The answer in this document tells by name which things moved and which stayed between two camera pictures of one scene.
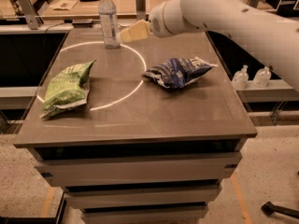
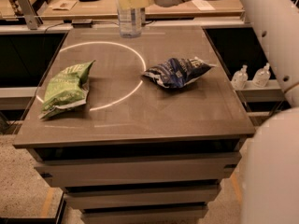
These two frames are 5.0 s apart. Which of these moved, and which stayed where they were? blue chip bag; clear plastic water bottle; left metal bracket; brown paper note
Moved: clear plastic water bottle
Stayed: brown paper note; blue chip bag; left metal bracket
